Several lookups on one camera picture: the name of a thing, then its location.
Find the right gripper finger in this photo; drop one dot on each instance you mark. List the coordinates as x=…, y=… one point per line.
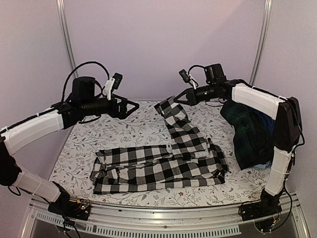
x=182, y=95
x=184, y=102

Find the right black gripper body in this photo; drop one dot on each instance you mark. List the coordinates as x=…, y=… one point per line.
x=194, y=99

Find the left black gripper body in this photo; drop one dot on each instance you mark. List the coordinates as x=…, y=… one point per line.
x=115, y=113

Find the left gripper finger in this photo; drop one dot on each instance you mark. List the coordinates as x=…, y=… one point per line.
x=128, y=112
x=125, y=101

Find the black white checkered shirt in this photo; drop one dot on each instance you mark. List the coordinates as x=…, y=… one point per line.
x=188, y=160

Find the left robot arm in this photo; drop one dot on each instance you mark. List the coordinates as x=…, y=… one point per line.
x=82, y=102

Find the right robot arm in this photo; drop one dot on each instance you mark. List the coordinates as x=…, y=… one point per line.
x=286, y=133

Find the floral patterned table mat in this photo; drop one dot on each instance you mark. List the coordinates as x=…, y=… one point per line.
x=145, y=127

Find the dark green plaid garment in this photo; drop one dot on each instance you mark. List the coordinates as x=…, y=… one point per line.
x=252, y=144

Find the light blue garment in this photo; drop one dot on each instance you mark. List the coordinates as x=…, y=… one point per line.
x=262, y=166

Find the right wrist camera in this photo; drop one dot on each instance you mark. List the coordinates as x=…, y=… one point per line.
x=188, y=78

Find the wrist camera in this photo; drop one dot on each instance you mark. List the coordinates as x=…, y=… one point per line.
x=188, y=78
x=111, y=85

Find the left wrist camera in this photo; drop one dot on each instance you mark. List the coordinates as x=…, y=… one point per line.
x=111, y=85

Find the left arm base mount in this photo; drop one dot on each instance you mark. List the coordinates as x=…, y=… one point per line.
x=79, y=209

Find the right aluminium frame post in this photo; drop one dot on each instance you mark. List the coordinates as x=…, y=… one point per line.
x=262, y=40

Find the aluminium frame post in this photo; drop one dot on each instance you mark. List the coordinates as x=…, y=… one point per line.
x=262, y=40
x=65, y=32

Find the left aluminium frame post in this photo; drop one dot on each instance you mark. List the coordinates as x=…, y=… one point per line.
x=65, y=32

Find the front aluminium rail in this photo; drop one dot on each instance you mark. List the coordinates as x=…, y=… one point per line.
x=123, y=221

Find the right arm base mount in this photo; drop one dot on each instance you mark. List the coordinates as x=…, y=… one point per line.
x=254, y=210

